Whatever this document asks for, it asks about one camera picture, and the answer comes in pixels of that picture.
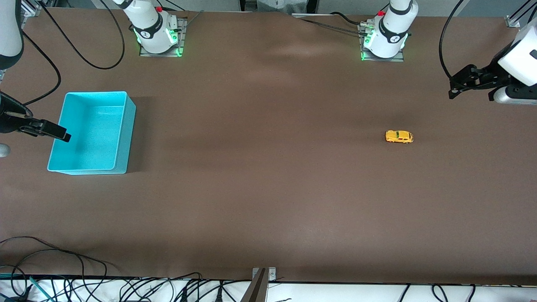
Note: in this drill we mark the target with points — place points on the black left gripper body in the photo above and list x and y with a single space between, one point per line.
491 74

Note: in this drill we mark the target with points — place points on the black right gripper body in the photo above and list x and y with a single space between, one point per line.
9 121

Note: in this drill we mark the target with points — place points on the yellow beetle toy car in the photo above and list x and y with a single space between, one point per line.
399 136

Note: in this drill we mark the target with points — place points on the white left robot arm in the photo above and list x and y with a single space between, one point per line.
388 44

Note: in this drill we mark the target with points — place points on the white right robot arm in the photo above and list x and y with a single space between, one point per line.
147 16

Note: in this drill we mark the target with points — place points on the turquoise plastic bin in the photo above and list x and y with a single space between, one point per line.
88 138

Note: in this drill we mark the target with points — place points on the aluminium frame corner bracket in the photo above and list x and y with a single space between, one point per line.
512 22

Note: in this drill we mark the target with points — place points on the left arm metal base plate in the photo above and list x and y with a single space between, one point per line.
398 58

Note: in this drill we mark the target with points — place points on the aluminium frame profile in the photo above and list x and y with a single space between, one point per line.
31 8

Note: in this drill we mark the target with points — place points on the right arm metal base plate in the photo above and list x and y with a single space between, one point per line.
176 52

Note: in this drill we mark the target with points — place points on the small metal mounting bracket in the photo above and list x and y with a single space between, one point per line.
272 274

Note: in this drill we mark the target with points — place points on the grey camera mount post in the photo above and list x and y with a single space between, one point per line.
256 291

